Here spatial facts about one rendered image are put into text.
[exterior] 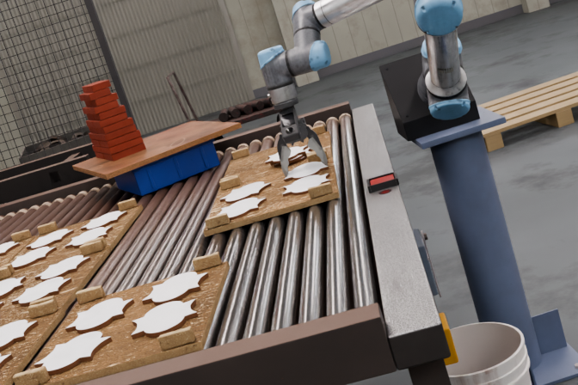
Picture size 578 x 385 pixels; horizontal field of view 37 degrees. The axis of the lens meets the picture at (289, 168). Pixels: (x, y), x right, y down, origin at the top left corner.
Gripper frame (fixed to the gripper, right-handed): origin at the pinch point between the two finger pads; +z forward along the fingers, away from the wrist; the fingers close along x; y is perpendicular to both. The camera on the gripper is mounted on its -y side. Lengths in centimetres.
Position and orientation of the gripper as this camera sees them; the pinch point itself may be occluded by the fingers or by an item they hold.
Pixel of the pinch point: (306, 170)
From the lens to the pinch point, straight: 245.3
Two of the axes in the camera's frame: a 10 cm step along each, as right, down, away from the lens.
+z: 3.0, 9.4, 1.7
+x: -9.5, 2.9, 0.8
